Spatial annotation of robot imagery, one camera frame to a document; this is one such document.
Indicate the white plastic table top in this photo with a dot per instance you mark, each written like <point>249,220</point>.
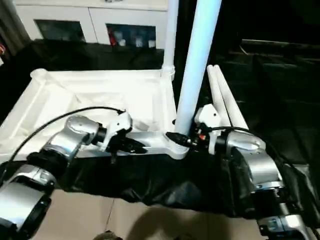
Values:
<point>87,87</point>

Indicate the white plastic table leg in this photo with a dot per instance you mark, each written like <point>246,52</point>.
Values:
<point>233,107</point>
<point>216,92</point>
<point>197,62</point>
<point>170,32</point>

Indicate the black plastic mat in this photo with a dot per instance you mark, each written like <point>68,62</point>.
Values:
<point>162,180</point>

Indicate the red bottle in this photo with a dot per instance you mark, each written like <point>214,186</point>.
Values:
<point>113,38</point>

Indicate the large black box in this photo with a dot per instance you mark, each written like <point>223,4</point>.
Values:
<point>232,25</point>

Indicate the white cabinet with glass doors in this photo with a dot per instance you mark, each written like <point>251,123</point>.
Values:
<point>95,15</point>

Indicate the grey curtain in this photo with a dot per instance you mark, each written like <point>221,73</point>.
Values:
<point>12,22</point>

